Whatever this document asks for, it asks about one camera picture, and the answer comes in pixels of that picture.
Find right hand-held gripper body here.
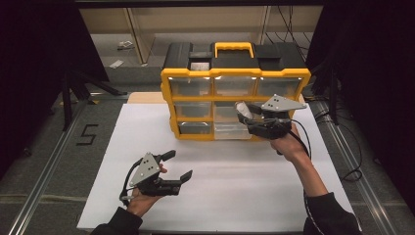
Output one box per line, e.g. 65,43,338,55
245,94,308,141

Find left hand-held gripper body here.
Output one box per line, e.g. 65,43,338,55
127,152,183,198

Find small clear plastic case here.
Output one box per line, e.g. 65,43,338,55
235,101,254,120

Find clear plastic drawer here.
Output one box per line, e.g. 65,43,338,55
213,121,253,141

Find yellow drawer organizer cabinet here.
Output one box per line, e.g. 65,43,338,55
160,41,312,142

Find person's right hand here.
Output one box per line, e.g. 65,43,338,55
269,124,309,163

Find person's left hand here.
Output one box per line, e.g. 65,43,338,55
126,164,168,218

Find black upright stand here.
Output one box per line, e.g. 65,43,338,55
327,63,341,125

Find black tripod stand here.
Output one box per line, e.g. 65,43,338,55
61,70,128,131

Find light wooden shelf unit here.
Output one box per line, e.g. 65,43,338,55
78,5,324,65

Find black curtain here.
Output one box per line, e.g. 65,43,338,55
0,0,111,179
306,4,415,210

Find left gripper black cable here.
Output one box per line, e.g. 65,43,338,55
118,158,145,208

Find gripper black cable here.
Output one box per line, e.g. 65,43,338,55
288,118,313,161
118,158,145,208

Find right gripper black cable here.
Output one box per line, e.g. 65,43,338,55
288,118,313,161

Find hanging black cables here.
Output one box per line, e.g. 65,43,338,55
263,5,314,52

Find black floor cable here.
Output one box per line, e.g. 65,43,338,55
339,123,364,183

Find aluminium floor rail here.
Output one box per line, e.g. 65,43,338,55
8,97,91,235
312,100,399,235

